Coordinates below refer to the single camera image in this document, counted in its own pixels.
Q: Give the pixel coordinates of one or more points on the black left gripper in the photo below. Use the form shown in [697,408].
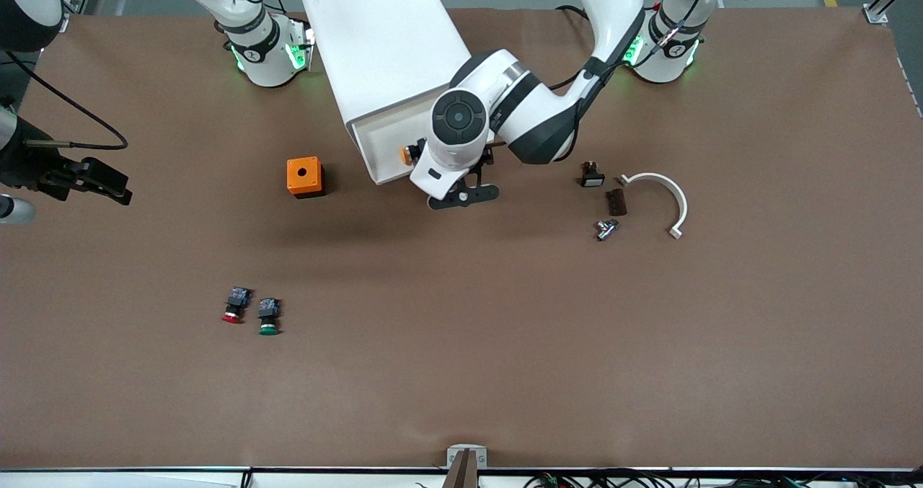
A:
[488,157]

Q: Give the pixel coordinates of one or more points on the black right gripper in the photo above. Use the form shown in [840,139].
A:
[27,167]

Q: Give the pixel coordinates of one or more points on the yellow push button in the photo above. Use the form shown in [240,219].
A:
[408,154]

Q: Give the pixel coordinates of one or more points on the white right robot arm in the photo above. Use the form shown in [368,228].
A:
[263,59]

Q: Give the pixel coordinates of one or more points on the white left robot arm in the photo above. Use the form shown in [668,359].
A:
[533,113]

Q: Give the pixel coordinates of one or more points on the red push button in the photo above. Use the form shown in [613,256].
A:
[236,305]

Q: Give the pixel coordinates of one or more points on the green push button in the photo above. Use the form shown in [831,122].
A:
[268,316]

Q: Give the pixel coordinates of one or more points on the brown terminal block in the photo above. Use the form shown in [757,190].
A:
[619,202]

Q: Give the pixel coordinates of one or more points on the brown table mat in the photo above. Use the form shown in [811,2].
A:
[461,329]

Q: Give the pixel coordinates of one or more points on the white curved clip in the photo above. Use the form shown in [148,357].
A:
[652,176]

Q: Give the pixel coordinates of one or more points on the orange box with hole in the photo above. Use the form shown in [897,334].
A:
[303,174]

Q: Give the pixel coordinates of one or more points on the black white square switch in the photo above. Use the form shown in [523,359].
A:
[593,176]

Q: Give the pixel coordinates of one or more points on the silver metal key switch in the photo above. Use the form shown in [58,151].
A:
[606,229]

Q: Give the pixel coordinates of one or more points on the grey metal bracket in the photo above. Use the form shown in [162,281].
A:
[466,453]

